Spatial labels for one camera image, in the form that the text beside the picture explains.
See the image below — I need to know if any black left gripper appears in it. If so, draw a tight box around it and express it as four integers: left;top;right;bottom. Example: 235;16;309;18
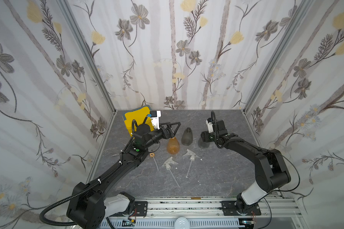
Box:
142;121;180;151

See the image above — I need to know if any grey translucent spray bottle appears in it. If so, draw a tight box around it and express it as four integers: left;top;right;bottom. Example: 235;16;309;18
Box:
181;127;194;146

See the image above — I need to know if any amber spray bottle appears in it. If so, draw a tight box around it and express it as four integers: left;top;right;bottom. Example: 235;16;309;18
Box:
166;137;180;155

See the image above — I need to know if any clear spray nozzle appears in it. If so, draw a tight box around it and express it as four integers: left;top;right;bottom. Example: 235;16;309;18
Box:
183;149;202;178
162;156;180;188

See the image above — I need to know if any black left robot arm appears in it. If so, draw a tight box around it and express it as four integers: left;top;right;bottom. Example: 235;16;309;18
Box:
67;122;181;229

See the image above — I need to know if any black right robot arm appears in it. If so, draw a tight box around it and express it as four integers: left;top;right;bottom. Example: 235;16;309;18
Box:
201;118;291;215

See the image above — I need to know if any amber tipped spray nozzle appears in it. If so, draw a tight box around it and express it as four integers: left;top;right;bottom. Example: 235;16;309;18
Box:
149;152;159;171

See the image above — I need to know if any yellow plastic storage box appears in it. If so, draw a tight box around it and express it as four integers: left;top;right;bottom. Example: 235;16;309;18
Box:
123;106;154;136

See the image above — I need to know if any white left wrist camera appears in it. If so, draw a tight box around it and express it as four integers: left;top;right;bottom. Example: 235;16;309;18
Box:
147;110;161;129

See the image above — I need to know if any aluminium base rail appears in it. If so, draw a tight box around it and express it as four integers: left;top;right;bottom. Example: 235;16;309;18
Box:
100;196;308;229

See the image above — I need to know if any black corrugated left cable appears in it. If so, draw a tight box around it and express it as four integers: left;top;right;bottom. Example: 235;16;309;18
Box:
39;171;115;227

